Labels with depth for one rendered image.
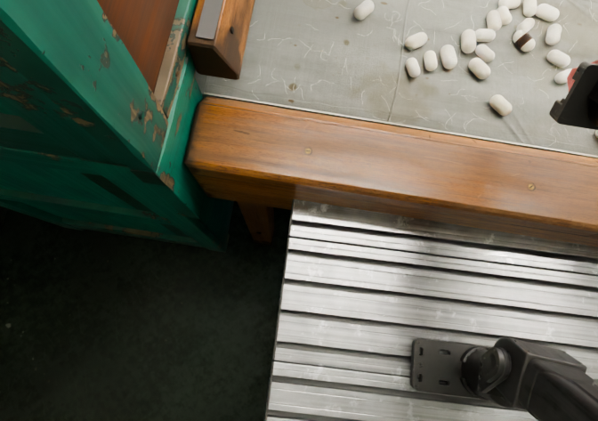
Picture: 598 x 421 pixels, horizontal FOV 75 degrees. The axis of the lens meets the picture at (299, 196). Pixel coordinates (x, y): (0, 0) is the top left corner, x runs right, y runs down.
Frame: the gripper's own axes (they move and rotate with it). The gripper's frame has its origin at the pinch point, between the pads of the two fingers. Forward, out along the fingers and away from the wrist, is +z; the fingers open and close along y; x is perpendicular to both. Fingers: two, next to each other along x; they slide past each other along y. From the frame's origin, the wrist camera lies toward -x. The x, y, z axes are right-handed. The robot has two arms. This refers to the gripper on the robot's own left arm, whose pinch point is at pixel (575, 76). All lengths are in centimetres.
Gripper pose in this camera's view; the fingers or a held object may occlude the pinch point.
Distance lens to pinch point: 61.5
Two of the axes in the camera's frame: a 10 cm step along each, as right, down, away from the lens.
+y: -9.9, -1.6, -0.1
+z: 0.8, -5.6, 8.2
